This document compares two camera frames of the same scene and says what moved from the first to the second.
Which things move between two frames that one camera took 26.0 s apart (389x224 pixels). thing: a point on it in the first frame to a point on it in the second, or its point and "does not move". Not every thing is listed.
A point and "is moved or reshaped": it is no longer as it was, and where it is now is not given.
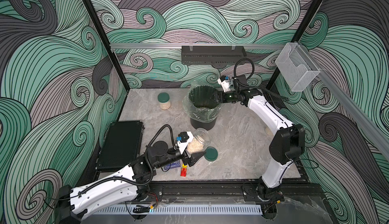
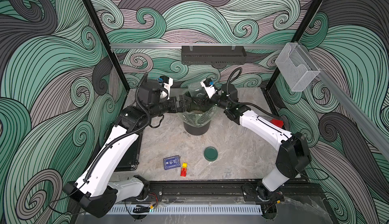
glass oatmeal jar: x=200 y=142 to x=196 y=90
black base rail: x=153 y=191 does not move
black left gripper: x=183 y=158 to x=180 y=108
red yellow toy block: x=183 y=171 does not move
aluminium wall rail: x=197 y=45 does not move
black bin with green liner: x=200 y=105 is moved or reshaped
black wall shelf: x=212 y=54 does not move
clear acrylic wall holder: x=297 y=68 does not move
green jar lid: x=211 y=154 does not move
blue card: x=174 y=164 does not move
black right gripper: x=217 y=94 to x=201 y=103
